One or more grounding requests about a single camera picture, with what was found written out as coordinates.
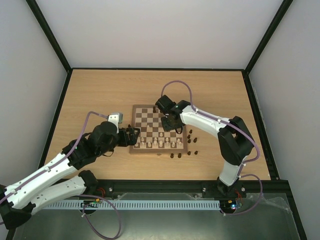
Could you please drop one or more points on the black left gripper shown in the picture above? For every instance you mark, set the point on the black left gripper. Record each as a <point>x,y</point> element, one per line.
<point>133,139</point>

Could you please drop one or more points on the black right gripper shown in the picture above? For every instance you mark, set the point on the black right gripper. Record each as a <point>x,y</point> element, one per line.
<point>171,123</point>

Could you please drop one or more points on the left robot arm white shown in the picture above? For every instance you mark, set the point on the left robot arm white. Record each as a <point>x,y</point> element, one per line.
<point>63,176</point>

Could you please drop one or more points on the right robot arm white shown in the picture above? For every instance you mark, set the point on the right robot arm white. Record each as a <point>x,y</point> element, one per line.
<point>235,141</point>

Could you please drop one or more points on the wooden chess board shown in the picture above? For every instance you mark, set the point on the wooden chess board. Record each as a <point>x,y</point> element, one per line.
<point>157,141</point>

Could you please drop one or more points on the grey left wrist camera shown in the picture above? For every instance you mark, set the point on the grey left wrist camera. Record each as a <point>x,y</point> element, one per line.
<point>116,118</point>

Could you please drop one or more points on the light blue cable duct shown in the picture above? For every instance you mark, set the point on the light blue cable duct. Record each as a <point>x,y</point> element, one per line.
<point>206,205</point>

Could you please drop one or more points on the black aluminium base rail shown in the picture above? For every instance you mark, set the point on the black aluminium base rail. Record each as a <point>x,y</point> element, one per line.
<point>207,188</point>

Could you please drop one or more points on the black frame post right rear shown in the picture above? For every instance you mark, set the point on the black frame post right rear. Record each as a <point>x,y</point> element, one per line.
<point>276,20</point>

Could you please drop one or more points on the black frame post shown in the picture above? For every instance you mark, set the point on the black frame post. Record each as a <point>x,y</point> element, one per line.
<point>38,14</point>
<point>276,20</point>

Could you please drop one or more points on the black frame post left rear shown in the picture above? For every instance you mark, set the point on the black frame post left rear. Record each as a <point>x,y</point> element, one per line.
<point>38,14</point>

